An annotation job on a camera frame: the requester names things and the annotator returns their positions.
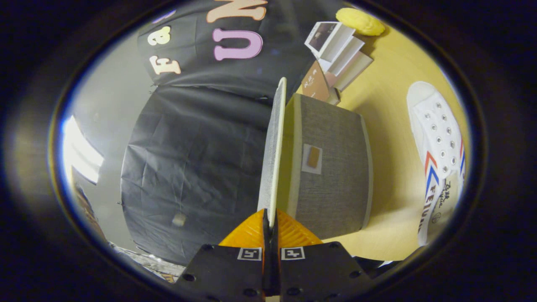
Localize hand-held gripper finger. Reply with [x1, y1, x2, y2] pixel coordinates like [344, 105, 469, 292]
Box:
[174, 208, 272, 302]
[271, 208, 372, 302]

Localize grey fabric storage box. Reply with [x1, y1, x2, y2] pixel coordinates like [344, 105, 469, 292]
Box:
[277, 93, 374, 240]

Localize grey storage box lid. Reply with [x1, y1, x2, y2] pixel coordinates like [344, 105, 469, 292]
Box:
[257, 77, 288, 229]

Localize white canvas shoe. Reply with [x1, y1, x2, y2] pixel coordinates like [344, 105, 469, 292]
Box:
[406, 81, 467, 247]

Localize black backdrop cloth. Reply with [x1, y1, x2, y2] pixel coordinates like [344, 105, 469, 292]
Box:
[120, 0, 349, 267]

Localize brown cover book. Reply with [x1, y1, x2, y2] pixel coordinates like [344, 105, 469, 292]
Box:
[301, 60, 341, 105]

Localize white paperback book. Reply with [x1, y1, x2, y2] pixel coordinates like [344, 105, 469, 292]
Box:
[331, 50, 374, 92]
[318, 36, 365, 77]

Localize ceiling light panel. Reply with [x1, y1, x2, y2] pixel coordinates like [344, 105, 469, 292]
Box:
[63, 115, 104, 184]

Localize white photo cover book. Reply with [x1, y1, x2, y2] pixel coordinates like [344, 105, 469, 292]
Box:
[304, 22, 355, 63]

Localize yellow plush toy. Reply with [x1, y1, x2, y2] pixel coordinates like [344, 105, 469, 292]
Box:
[336, 8, 386, 36]

